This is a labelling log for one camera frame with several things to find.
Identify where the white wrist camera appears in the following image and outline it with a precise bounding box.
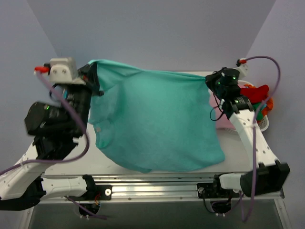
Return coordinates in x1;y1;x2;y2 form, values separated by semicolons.
235;58;248;79
34;57;83;84

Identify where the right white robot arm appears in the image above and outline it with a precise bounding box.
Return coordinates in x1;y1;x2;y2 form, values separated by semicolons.
205;68;290;197

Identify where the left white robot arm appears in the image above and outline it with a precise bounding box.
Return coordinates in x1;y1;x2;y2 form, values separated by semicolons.
0;63;104;211

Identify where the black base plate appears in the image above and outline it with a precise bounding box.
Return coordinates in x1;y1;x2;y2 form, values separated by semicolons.
77;185;112;201
196;183;239;199

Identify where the orange t shirt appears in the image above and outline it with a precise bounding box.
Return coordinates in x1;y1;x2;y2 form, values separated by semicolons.
262;98;274;116

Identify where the aluminium rail frame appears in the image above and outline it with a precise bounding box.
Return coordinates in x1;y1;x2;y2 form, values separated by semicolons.
25;174;284;205

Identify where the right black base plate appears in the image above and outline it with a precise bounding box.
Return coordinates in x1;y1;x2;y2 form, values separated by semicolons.
196;183;239;199

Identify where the red t shirt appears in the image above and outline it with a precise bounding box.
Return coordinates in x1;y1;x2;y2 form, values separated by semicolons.
240;84;269;104

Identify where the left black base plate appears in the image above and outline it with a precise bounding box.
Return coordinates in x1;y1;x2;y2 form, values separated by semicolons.
77;185;112;201

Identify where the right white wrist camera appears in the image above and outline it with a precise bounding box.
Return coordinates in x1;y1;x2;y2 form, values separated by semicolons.
235;58;248;79

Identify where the mint green t shirt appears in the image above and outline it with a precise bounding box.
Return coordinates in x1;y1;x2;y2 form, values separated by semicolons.
89;60;225;173

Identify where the pink t shirt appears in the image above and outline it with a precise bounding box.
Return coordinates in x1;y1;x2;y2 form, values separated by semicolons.
209;94;235;130

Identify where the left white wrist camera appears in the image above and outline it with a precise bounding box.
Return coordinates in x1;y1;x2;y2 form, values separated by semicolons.
34;57;83;84

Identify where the white plastic laundry basket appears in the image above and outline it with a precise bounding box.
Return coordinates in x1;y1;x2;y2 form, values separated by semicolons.
220;80;269;134

